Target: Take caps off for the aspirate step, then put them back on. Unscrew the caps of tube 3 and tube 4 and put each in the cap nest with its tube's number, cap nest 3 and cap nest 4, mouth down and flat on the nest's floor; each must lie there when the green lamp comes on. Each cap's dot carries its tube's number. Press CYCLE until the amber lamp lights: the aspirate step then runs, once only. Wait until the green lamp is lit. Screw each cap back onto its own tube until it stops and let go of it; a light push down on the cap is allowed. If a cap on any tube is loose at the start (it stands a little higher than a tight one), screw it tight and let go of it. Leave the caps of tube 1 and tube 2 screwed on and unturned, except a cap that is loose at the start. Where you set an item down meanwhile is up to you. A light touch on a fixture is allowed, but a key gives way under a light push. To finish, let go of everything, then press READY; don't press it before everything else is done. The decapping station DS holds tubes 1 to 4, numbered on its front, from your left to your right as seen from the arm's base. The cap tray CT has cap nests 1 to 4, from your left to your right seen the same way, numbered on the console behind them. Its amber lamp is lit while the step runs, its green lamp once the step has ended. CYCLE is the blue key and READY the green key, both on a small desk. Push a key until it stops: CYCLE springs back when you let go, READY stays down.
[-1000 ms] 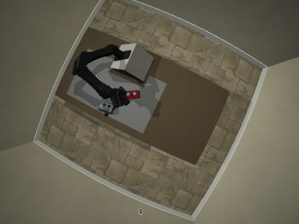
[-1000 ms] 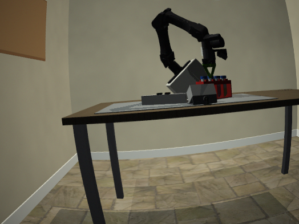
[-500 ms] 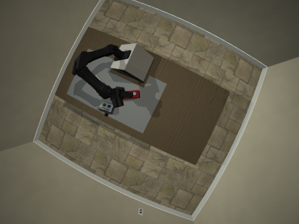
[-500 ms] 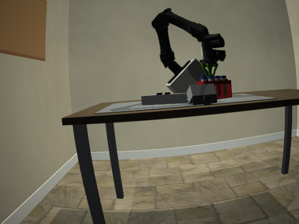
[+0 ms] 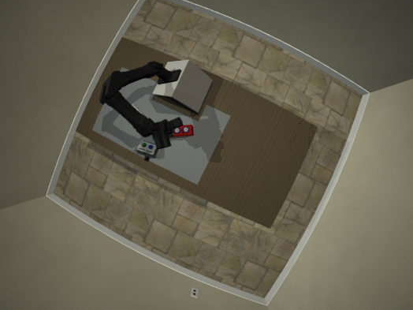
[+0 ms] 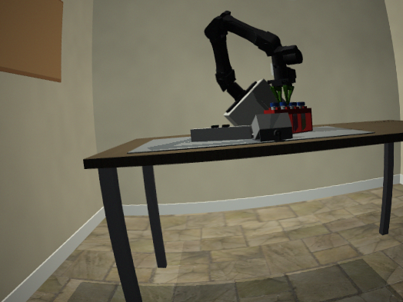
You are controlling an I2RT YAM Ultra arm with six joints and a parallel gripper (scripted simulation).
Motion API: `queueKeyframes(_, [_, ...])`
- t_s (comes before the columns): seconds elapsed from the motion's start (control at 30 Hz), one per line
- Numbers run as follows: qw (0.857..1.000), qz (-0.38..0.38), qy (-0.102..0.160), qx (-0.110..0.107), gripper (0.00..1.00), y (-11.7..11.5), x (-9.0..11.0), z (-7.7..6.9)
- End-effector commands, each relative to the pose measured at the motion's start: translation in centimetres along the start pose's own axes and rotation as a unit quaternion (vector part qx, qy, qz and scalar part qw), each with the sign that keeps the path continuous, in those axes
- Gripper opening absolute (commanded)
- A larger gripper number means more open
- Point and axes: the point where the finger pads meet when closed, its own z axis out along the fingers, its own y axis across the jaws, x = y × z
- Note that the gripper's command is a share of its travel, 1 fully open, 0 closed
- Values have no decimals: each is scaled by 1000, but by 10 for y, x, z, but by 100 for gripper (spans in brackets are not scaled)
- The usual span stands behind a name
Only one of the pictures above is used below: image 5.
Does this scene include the grey control panel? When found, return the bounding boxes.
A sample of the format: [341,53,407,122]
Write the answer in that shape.
[136,140,158,161]

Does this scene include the grey flat mat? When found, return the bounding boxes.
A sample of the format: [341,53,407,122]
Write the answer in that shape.
[92,78,230,184]

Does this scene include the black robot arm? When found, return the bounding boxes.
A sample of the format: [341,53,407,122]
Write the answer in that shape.
[99,62,183,149]

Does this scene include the red tube rack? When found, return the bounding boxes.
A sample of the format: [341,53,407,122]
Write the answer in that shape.
[172,125,194,137]

